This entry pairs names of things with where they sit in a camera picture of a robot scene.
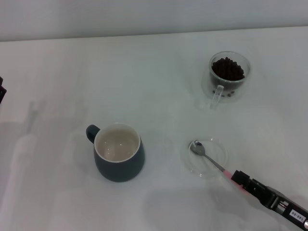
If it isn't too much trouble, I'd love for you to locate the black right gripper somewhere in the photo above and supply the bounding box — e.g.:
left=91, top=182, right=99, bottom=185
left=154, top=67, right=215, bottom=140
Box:
left=231, top=169, right=308, bottom=231

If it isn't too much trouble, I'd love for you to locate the pink-handled metal spoon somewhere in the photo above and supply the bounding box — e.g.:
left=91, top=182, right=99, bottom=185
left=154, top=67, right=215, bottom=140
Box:
left=189, top=140, right=245, bottom=192

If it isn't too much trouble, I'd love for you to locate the dark blue ceramic mug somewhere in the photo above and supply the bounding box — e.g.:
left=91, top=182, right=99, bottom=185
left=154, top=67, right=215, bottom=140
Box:
left=86, top=122, right=145, bottom=183

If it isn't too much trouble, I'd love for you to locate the heap of coffee beans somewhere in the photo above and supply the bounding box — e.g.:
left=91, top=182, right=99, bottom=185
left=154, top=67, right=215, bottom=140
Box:
left=211, top=57, right=245, bottom=81

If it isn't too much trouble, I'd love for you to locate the empty clear glass saucer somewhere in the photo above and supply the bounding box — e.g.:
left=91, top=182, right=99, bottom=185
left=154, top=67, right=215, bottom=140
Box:
left=182, top=137, right=229, bottom=179

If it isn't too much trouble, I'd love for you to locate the clear glass cup with handle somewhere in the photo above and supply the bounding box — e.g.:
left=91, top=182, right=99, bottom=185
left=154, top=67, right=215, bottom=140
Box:
left=208, top=51, right=252, bottom=110

